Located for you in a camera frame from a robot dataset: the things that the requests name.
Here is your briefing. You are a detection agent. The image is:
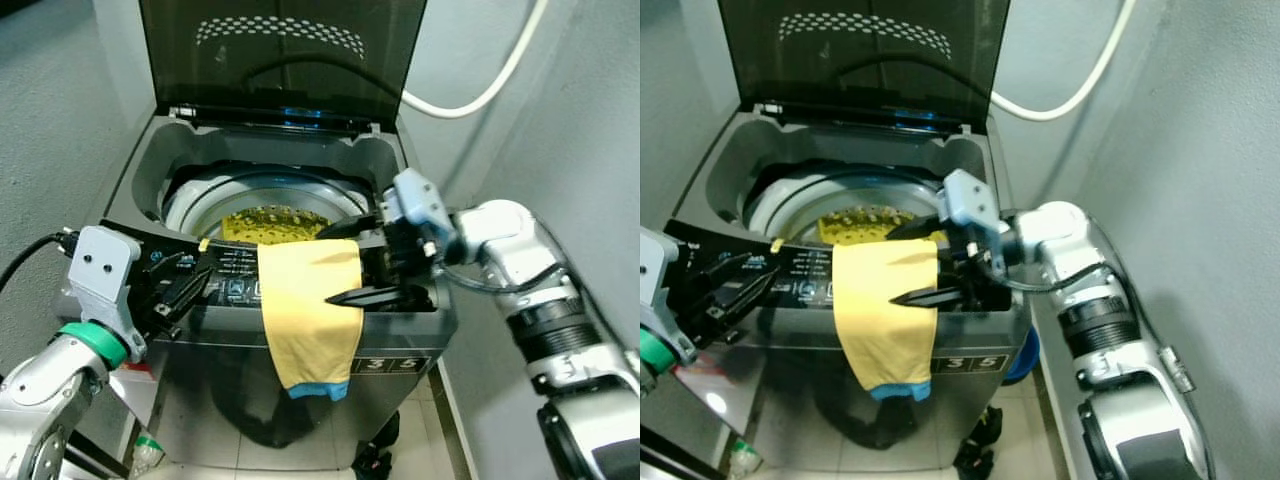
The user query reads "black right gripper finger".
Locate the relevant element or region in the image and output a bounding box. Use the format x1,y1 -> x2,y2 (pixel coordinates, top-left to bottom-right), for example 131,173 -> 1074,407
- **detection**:
325,286 -> 437,308
890,284 -> 980,309
317,212 -> 387,240
885,212 -> 952,240

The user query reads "yellow garment with blue hem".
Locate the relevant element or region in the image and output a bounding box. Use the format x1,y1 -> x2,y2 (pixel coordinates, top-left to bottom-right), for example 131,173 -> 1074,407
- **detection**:
832,238 -> 941,403
257,238 -> 363,401

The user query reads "grey top-load washing machine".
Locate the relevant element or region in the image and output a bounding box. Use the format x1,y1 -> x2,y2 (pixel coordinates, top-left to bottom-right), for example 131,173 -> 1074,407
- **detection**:
668,108 -> 1033,471
57,108 -> 459,471

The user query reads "yellow patterned cloth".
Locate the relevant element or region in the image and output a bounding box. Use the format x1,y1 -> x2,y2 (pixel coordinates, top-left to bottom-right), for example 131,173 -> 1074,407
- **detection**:
818,207 -> 916,244
220,207 -> 331,244

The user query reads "steel washer drum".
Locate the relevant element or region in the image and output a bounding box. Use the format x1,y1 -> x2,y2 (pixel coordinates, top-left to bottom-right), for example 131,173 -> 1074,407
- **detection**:
745,170 -> 951,246
163,168 -> 371,244

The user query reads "blue plastic basin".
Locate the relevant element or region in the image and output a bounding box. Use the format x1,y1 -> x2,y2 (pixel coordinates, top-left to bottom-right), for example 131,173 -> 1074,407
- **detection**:
1005,330 -> 1041,386

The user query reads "shiny white red bag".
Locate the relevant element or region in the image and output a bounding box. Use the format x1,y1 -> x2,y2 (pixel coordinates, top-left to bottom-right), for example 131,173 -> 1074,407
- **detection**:
108,365 -> 161,426
672,362 -> 761,441

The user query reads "black item on floor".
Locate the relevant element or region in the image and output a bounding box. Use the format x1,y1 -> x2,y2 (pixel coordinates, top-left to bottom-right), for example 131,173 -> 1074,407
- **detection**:
955,405 -> 1004,479
352,410 -> 401,477

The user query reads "clear bottle with green label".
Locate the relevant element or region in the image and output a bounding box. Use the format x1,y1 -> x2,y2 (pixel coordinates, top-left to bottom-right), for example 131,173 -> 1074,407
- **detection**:
725,438 -> 763,479
130,432 -> 166,477

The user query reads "dark tinted washer lid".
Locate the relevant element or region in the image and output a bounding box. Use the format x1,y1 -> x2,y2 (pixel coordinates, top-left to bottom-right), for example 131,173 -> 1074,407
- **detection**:
718,0 -> 1011,131
140,0 -> 428,129

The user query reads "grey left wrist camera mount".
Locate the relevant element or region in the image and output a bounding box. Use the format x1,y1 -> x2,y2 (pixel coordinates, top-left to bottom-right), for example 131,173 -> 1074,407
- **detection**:
68,225 -> 141,346
640,228 -> 701,366

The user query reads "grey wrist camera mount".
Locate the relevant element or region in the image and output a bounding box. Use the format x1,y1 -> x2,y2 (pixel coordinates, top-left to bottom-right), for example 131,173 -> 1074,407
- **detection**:
940,168 -> 1009,233
382,168 -> 453,241
68,225 -> 141,346
640,228 -> 701,366

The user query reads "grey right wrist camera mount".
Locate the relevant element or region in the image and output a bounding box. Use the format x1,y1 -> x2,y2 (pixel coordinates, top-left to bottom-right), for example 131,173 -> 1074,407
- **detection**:
940,168 -> 1009,233
382,168 -> 453,241

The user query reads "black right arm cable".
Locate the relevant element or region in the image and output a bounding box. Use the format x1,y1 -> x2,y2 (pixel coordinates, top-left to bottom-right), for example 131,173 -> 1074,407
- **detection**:
1000,255 -> 1111,297
440,240 -> 566,297

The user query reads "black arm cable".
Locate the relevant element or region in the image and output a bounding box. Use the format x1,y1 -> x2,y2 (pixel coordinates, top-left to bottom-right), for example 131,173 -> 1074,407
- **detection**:
440,240 -> 566,297
0,230 -> 81,293
1000,255 -> 1111,297

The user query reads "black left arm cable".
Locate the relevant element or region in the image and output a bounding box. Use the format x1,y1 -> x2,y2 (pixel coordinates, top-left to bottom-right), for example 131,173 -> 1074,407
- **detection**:
0,230 -> 81,293

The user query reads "white water hose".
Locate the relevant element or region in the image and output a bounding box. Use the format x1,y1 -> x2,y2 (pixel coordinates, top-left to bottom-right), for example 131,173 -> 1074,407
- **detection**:
400,0 -> 549,119
990,0 -> 1139,123

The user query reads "thin black cable behind washer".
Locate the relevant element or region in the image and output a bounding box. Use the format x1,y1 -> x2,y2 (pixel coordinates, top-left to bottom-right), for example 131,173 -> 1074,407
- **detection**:
245,52 -> 401,101
835,52 -> 991,101

